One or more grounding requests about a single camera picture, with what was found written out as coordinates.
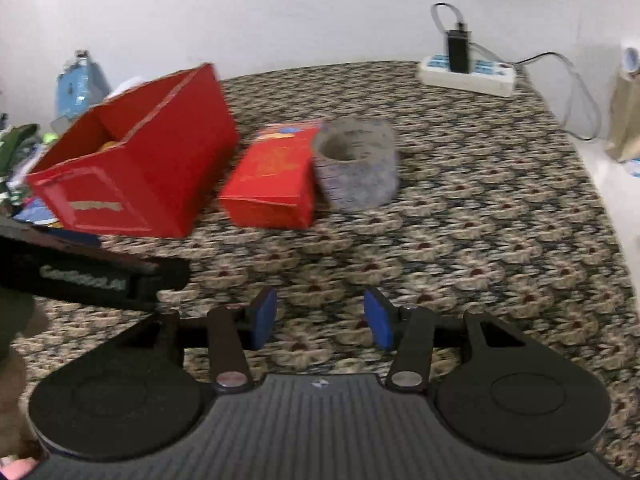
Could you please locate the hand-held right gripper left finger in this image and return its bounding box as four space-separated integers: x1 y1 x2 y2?
114 287 279 394

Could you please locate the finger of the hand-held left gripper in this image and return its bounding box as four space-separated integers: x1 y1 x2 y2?
136 257 192 311

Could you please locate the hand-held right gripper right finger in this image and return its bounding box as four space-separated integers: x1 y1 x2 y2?
363 287 532 394

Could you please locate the large red cardboard box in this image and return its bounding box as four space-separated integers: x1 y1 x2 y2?
26 63 241 239

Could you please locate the person's left forearm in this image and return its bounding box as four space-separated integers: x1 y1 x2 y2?
0 287 50 461

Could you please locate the floral patterned mat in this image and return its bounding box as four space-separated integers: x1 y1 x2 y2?
10 59 640 476

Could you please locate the small red cardboard box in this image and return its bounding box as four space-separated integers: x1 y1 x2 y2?
219 121 323 231

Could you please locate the grey tape roll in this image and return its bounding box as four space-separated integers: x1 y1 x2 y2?
311 118 399 212

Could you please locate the blue bottle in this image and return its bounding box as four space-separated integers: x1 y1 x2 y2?
54 50 113 121

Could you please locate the white power strip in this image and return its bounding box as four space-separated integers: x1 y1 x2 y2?
417 54 518 98

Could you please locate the black charger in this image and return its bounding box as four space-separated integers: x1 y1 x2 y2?
446 21 472 75

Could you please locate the clear tape roll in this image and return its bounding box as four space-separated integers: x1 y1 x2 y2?
620 35 640 73

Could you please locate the black power strip cable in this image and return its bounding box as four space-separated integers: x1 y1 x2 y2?
510 51 602 142

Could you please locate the looped charger cable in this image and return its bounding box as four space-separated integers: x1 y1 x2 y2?
431 2 467 36

